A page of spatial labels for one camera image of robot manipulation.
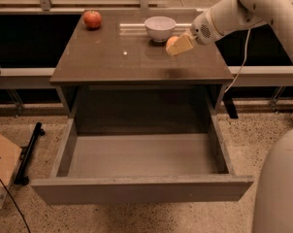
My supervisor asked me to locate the white cable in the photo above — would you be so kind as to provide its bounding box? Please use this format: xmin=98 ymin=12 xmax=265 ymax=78
xmin=223 ymin=27 xmax=252 ymax=94

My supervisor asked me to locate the orange fruit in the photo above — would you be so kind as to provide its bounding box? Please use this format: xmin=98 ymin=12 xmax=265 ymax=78
xmin=166 ymin=36 xmax=179 ymax=48

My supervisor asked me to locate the cardboard box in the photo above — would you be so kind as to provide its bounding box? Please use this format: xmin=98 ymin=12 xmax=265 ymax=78
xmin=0 ymin=133 xmax=21 ymax=209

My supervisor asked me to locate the black cable on floor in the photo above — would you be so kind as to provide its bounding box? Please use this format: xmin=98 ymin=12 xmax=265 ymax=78
xmin=0 ymin=157 xmax=32 ymax=233

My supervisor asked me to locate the red apple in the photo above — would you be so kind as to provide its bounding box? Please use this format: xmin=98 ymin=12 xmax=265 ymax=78
xmin=83 ymin=11 xmax=102 ymax=29

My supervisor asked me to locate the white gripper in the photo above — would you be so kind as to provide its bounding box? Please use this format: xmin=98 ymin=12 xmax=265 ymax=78
xmin=166 ymin=10 xmax=222 ymax=56

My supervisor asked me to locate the white bowl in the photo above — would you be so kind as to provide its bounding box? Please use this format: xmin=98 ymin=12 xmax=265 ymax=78
xmin=145 ymin=17 xmax=177 ymax=42

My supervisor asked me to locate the black metal bar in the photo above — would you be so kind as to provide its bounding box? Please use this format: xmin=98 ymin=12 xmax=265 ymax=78
xmin=14 ymin=122 xmax=45 ymax=185

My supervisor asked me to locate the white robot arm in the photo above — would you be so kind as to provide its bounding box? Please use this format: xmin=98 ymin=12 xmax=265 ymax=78
xmin=166 ymin=0 xmax=293 ymax=233

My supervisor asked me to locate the grey cabinet with counter top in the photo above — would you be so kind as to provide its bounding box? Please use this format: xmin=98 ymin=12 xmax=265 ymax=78
xmin=50 ymin=10 xmax=232 ymax=135

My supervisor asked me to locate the open grey drawer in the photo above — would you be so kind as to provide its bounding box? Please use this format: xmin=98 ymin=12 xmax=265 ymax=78
xmin=31 ymin=117 xmax=254 ymax=205

